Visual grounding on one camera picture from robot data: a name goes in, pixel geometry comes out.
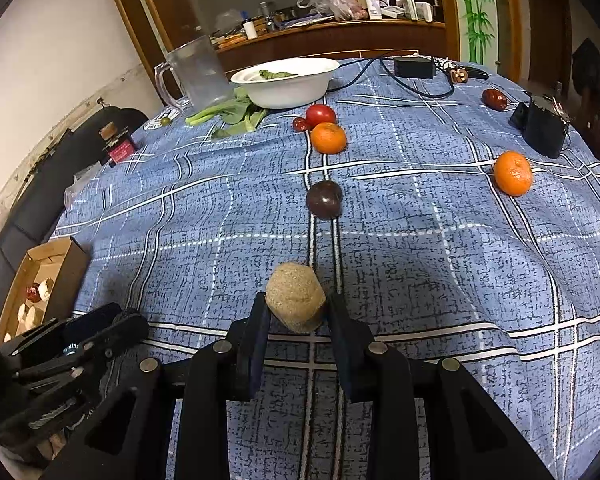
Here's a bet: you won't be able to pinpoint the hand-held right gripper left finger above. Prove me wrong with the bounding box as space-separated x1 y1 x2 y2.
40 292 273 480

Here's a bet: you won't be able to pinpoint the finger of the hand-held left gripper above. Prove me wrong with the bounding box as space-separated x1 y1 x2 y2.
0 311 151 443
0 302 123 361

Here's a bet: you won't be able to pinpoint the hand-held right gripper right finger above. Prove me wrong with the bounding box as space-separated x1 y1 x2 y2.
326 291 556 480

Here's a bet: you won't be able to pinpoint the cardboard box tray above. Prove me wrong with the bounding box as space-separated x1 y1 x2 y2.
0 236 92 348

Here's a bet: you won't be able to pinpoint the blue plaid tablecloth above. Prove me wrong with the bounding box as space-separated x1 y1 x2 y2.
47 55 600 480

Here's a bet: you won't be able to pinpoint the black sofa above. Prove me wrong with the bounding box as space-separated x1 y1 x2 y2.
0 107 151 311

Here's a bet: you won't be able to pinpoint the dark jar with pink label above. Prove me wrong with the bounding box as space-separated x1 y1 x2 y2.
99 121 138 167

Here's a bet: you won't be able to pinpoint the orange mandarin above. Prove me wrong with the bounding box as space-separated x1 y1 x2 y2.
310 122 347 155
493 151 534 197

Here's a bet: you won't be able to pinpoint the green leafy vegetables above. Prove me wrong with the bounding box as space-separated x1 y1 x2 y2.
185 87 271 138

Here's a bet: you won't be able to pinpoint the red tomato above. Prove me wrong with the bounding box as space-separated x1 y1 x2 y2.
306 104 338 128

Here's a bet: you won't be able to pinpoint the clear glass mug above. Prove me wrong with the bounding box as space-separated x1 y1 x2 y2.
154 36 232 112

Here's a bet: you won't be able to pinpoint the white bowl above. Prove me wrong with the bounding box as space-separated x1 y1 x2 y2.
230 57 340 109

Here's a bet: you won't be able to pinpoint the small black box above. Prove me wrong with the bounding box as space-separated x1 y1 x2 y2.
510 94 571 159

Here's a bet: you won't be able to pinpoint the wooden counter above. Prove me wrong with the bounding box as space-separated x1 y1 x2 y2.
215 17 448 73

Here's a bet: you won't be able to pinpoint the crumpled clear plastic bag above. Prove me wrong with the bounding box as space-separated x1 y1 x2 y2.
296 0 368 22

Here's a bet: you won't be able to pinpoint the dark cloth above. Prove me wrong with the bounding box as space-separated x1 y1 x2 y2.
572 37 600 111

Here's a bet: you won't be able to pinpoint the black power adapter with cable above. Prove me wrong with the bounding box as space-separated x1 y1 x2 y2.
325 52 456 98

